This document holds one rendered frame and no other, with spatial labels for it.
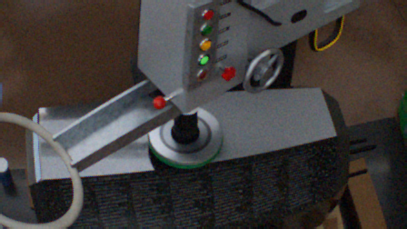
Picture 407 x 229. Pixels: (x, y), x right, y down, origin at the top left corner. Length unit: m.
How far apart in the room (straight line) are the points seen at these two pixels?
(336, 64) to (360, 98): 0.29
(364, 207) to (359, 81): 1.00
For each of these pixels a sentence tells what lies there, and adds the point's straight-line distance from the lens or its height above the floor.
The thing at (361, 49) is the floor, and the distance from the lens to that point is 3.81.
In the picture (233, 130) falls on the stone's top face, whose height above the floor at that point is 0.80.
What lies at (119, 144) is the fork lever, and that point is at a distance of 1.71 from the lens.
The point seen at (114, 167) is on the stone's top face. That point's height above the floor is 0.80.
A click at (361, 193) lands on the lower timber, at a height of 0.11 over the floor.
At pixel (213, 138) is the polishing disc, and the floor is 0.86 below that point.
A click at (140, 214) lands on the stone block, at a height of 0.70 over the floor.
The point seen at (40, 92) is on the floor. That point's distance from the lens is 3.37.
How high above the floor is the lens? 2.41
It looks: 49 degrees down
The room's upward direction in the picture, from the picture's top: 5 degrees clockwise
